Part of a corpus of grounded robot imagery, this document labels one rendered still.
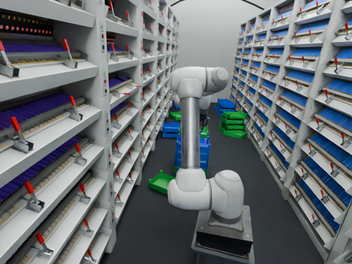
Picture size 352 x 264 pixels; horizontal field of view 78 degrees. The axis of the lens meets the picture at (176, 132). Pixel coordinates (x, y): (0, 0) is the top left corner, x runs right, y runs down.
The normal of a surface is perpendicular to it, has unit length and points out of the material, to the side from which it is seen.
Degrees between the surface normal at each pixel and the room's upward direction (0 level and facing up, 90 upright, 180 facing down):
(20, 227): 19
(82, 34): 90
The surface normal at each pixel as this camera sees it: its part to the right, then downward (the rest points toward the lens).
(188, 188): -0.09, -0.15
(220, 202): -0.04, 0.27
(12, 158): 0.39, -0.85
